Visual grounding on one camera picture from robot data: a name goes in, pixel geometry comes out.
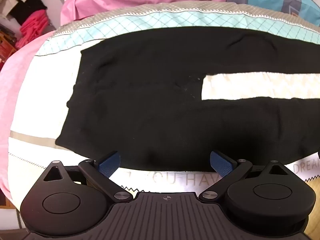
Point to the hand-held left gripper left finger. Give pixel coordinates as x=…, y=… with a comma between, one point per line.
x=108, y=163

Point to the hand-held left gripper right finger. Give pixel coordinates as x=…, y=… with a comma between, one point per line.
x=221, y=163

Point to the black pants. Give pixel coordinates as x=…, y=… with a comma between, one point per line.
x=150, y=105

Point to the pink bed sheet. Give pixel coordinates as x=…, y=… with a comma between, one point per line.
x=15, y=85

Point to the checked teal and beige quilt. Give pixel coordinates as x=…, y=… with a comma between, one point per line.
x=150, y=17

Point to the pile of red clothes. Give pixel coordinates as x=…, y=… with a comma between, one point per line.
x=32, y=27

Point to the pink floral pillow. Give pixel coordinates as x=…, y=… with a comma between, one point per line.
x=120, y=0

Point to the black hanging clothes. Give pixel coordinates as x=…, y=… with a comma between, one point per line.
x=33, y=2

